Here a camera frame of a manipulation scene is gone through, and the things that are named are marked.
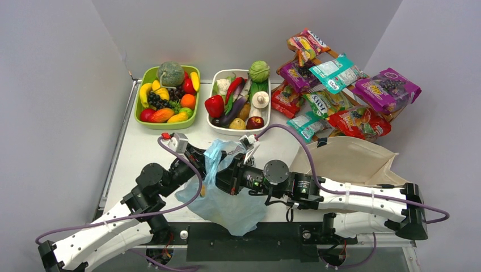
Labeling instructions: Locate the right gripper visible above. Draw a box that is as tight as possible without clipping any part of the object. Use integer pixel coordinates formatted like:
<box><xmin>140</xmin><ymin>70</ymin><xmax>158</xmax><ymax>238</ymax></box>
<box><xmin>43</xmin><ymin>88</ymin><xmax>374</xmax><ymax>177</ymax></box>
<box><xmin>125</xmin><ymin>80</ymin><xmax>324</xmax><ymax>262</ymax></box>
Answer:
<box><xmin>209</xmin><ymin>151</ymin><xmax>284</xmax><ymax>198</ymax></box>

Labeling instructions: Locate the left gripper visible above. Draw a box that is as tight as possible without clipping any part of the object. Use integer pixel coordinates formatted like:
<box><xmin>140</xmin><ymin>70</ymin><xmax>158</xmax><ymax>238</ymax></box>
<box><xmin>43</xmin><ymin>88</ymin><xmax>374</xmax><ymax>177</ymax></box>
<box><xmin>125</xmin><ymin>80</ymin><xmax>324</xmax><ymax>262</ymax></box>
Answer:
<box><xmin>161</xmin><ymin>143</ymin><xmax>228</xmax><ymax>198</ymax></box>

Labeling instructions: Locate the light blue plastic bag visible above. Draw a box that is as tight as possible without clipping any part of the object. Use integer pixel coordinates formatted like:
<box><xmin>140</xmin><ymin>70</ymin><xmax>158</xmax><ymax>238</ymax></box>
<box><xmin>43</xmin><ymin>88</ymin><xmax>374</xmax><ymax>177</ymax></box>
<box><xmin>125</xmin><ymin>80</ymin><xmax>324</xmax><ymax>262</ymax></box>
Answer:
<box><xmin>187</xmin><ymin>139</ymin><xmax>267</xmax><ymax>236</ymax></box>

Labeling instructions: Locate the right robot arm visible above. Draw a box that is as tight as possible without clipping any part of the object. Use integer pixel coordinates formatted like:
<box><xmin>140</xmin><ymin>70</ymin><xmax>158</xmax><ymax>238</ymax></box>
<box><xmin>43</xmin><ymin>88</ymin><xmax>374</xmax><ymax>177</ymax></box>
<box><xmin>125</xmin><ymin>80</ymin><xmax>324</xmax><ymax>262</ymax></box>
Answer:
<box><xmin>215</xmin><ymin>155</ymin><xmax>428</xmax><ymax>243</ymax></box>

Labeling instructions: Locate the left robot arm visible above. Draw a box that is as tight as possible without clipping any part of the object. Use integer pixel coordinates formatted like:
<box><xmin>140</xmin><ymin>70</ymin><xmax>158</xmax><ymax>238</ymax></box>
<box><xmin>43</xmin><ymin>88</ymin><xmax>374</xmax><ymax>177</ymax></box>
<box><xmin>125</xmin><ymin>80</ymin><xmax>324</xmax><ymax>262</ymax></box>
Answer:
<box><xmin>36</xmin><ymin>144</ymin><xmax>205</xmax><ymax>271</ymax></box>

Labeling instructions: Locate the teal snack bag lower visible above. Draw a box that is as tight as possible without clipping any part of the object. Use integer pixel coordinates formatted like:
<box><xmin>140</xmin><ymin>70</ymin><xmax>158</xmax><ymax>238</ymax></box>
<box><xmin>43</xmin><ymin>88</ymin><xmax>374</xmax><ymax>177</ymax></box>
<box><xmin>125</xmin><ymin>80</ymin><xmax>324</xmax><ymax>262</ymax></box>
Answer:
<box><xmin>286</xmin><ymin>112</ymin><xmax>327</xmax><ymax>142</ymax></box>

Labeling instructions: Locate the teal snack bag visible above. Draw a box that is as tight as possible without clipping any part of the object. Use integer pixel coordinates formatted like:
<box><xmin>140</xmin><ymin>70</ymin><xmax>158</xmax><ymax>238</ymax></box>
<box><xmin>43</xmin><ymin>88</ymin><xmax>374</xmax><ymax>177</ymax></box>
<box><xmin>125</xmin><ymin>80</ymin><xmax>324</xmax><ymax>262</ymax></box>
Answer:
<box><xmin>286</xmin><ymin>112</ymin><xmax>327</xmax><ymax>142</ymax></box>
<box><xmin>309</xmin><ymin>53</ymin><xmax>368</xmax><ymax>94</ymax></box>

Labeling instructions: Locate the red snack bag left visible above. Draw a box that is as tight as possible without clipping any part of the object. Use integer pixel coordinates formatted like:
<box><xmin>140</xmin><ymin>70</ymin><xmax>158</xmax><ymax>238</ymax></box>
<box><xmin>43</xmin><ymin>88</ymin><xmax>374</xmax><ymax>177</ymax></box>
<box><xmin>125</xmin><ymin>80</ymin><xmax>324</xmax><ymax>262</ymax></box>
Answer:
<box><xmin>271</xmin><ymin>81</ymin><xmax>302</xmax><ymax>119</ymax></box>

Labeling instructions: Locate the red snack bag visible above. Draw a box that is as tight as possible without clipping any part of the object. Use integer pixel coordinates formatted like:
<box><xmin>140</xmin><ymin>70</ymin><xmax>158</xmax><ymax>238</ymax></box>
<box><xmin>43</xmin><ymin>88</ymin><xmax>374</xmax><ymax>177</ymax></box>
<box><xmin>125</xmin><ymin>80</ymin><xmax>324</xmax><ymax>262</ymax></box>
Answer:
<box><xmin>271</xmin><ymin>81</ymin><xmax>302</xmax><ymax>119</ymax></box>
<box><xmin>326</xmin><ymin>106</ymin><xmax>391</xmax><ymax>142</ymax></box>

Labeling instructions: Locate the green candy bag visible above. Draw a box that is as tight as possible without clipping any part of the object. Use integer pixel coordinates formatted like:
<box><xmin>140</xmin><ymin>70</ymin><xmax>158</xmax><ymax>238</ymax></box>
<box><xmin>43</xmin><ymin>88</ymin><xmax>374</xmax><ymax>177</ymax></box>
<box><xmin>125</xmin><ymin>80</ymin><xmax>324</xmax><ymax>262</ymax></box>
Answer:
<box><xmin>303</xmin><ymin>91</ymin><xmax>353</xmax><ymax>119</ymax></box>

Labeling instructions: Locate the small purple snack bag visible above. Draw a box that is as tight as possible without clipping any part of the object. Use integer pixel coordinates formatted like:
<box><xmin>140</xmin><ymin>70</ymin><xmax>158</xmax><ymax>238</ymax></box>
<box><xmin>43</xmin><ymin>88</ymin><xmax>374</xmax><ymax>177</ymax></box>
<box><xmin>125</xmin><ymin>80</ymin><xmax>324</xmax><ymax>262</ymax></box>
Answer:
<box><xmin>277</xmin><ymin>60</ymin><xmax>324</xmax><ymax>92</ymax></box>

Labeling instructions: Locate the red snack bag right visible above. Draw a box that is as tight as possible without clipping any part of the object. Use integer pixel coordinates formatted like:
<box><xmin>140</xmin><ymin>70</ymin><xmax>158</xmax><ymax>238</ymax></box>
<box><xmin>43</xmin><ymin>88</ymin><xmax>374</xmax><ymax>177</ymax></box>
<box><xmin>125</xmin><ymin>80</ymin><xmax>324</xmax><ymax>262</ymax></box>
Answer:
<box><xmin>326</xmin><ymin>106</ymin><xmax>391</xmax><ymax>142</ymax></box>

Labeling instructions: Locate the teal snack bag upper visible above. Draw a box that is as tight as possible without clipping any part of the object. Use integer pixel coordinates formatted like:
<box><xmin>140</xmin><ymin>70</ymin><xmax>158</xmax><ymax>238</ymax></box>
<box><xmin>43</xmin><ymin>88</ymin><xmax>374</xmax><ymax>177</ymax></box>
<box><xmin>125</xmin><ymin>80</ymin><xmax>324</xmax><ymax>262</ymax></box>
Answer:
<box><xmin>309</xmin><ymin>53</ymin><xmax>368</xmax><ymax>94</ymax></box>

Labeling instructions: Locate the top orange candy bag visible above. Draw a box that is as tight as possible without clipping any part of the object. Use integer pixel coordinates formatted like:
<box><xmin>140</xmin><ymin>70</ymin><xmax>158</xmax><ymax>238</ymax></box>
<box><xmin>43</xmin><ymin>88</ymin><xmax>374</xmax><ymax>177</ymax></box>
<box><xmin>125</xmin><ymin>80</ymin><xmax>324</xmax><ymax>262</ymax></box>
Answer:
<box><xmin>286</xmin><ymin>28</ymin><xmax>331</xmax><ymax>66</ymax></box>

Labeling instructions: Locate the large purple snack bag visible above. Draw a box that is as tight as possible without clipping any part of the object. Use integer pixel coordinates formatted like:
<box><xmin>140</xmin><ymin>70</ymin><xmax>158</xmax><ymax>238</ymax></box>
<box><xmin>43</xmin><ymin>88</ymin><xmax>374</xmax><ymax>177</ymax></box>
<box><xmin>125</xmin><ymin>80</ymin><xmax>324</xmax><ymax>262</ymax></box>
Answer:
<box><xmin>352</xmin><ymin>68</ymin><xmax>421</xmax><ymax>114</ymax></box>

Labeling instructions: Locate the yellow pear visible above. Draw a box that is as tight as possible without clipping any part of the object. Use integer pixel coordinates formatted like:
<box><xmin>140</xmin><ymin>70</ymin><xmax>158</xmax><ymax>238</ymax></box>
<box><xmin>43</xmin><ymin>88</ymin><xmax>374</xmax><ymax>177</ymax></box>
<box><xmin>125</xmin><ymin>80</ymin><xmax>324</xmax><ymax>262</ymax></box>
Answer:
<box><xmin>229</xmin><ymin>118</ymin><xmax>246</xmax><ymax>130</ymax></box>

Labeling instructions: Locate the green lime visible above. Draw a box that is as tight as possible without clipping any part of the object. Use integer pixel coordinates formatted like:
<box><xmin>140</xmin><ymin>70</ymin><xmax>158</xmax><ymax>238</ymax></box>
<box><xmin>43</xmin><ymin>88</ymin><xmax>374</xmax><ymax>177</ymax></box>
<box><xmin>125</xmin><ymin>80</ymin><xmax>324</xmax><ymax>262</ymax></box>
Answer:
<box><xmin>179</xmin><ymin>107</ymin><xmax>194</xmax><ymax>118</ymax></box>

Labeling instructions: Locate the purple eggplant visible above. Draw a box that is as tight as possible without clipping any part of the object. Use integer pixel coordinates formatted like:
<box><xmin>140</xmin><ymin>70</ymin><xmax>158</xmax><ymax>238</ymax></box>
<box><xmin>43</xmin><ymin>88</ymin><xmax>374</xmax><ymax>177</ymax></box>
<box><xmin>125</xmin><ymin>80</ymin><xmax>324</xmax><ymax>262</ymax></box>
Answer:
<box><xmin>210</xmin><ymin>96</ymin><xmax>248</xmax><ymax>127</ymax></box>

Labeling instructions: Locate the red apple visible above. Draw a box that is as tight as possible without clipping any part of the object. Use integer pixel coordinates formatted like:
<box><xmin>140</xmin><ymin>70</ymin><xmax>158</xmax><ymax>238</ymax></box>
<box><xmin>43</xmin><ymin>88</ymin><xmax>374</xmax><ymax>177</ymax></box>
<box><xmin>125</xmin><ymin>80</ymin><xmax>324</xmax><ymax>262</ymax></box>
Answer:
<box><xmin>246</xmin><ymin>116</ymin><xmax>264</xmax><ymax>130</ymax></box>

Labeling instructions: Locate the red orange mango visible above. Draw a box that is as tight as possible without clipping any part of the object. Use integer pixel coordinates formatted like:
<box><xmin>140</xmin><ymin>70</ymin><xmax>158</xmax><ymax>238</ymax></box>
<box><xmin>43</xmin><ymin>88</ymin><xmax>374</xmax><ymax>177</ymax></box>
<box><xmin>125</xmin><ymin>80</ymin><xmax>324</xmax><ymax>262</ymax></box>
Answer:
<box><xmin>147</xmin><ymin>108</ymin><xmax>175</xmax><ymax>123</ymax></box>

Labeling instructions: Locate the orange tangerine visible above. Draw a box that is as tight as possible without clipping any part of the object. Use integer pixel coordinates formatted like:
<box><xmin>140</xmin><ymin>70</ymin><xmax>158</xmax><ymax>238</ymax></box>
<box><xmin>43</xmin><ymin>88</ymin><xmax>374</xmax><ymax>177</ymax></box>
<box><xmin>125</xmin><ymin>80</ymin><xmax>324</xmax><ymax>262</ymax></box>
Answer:
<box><xmin>180</xmin><ymin>94</ymin><xmax>196</xmax><ymax>110</ymax></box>

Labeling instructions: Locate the red bell pepper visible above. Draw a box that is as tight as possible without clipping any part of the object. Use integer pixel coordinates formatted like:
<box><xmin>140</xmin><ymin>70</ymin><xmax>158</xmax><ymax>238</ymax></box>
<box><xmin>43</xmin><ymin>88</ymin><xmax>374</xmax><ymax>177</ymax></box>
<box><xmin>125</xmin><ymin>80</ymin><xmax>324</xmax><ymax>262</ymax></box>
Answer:
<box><xmin>204</xmin><ymin>95</ymin><xmax>224</xmax><ymax>118</ymax></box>

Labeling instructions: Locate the black grapes bunch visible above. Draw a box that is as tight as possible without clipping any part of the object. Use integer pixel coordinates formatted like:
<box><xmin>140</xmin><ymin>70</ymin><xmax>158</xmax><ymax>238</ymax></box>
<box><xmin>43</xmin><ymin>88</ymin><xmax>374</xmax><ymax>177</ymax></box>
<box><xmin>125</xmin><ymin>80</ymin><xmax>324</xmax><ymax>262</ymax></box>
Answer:
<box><xmin>147</xmin><ymin>92</ymin><xmax>171</xmax><ymax>110</ymax></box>

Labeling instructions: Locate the white mushroom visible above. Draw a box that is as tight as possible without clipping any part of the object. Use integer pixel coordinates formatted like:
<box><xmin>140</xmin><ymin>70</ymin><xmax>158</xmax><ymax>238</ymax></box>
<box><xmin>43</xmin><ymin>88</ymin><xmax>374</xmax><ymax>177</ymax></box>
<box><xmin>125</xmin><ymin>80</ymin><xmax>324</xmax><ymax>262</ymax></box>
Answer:
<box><xmin>251</xmin><ymin>91</ymin><xmax>270</xmax><ymax>109</ymax></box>

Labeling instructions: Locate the white cauliflower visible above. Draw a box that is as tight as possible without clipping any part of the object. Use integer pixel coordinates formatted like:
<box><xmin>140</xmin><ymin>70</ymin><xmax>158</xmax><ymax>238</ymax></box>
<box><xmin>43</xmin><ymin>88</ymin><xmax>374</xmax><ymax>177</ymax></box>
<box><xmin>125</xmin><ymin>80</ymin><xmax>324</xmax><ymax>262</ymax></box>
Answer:
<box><xmin>216</xmin><ymin>78</ymin><xmax>231</xmax><ymax>96</ymax></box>

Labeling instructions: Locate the red chili pepper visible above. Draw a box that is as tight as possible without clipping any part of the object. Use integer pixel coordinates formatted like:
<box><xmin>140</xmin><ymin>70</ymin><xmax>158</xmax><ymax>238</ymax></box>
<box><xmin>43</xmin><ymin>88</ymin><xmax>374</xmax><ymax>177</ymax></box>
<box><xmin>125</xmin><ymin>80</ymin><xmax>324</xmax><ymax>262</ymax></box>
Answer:
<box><xmin>225</xmin><ymin>77</ymin><xmax>245</xmax><ymax>105</ymax></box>

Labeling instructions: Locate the green melon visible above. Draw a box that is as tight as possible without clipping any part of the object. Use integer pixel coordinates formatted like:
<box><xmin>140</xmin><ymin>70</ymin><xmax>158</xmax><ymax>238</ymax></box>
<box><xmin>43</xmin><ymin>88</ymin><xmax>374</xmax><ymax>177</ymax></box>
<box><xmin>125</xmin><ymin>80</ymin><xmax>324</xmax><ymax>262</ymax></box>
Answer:
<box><xmin>157</xmin><ymin>61</ymin><xmax>184</xmax><ymax>87</ymax></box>

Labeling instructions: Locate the white vegetable tray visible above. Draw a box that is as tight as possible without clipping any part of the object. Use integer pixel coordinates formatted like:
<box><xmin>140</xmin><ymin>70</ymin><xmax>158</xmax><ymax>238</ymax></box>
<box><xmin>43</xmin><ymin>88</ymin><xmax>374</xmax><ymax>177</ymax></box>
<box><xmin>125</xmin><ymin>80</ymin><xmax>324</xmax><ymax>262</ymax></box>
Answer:
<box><xmin>205</xmin><ymin>69</ymin><xmax>272</xmax><ymax>136</ymax></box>

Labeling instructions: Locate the green fruit tray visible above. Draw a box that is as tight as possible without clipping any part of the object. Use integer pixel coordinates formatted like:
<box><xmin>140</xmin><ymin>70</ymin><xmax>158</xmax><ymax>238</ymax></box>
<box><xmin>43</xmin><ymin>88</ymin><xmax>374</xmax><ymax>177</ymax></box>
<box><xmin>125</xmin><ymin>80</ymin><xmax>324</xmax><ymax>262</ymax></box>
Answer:
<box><xmin>133</xmin><ymin>66</ymin><xmax>200</xmax><ymax>130</ymax></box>

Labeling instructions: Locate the green cabbage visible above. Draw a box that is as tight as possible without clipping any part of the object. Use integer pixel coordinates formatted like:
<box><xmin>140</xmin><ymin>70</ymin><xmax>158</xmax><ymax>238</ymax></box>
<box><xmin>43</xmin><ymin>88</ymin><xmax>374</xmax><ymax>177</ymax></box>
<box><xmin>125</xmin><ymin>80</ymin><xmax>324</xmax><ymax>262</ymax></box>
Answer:
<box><xmin>248</xmin><ymin>60</ymin><xmax>270</xmax><ymax>83</ymax></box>

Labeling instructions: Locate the wooden display rack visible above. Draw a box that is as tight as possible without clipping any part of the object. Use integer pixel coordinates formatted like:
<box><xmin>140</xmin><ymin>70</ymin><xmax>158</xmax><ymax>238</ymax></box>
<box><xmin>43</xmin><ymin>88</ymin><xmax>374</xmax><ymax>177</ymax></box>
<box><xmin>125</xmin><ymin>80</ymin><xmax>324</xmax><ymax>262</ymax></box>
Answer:
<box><xmin>271</xmin><ymin>49</ymin><xmax>368</xmax><ymax>120</ymax></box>

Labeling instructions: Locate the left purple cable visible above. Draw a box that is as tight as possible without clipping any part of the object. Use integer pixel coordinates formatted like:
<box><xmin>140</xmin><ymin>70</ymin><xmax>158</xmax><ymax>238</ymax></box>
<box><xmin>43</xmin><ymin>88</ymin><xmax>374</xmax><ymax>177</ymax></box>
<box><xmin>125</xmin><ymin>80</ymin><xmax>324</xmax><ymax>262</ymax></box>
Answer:
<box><xmin>35</xmin><ymin>135</ymin><xmax>204</xmax><ymax>272</ymax></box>

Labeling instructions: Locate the purple cable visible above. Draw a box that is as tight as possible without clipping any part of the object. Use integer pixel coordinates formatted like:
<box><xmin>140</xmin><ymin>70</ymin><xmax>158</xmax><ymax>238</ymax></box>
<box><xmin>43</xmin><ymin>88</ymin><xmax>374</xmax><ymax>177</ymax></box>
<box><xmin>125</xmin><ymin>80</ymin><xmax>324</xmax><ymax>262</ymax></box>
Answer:
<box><xmin>35</xmin><ymin>135</ymin><xmax>204</xmax><ymax>272</ymax></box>
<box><xmin>255</xmin><ymin>124</ymin><xmax>450</xmax><ymax>270</ymax></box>

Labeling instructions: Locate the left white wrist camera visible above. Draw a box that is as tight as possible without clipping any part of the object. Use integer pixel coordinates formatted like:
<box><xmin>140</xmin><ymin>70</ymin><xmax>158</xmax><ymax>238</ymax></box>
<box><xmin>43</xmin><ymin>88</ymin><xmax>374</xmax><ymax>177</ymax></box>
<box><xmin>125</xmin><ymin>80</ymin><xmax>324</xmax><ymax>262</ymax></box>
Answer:
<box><xmin>161</xmin><ymin>132</ymin><xmax>188</xmax><ymax>154</ymax></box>

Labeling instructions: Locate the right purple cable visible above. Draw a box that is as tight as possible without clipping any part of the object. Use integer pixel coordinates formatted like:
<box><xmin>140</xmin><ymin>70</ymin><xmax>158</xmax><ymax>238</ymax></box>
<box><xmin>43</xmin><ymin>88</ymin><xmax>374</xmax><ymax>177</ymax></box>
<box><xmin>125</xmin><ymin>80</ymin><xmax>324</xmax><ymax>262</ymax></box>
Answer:
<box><xmin>255</xmin><ymin>124</ymin><xmax>450</xmax><ymax>270</ymax></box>

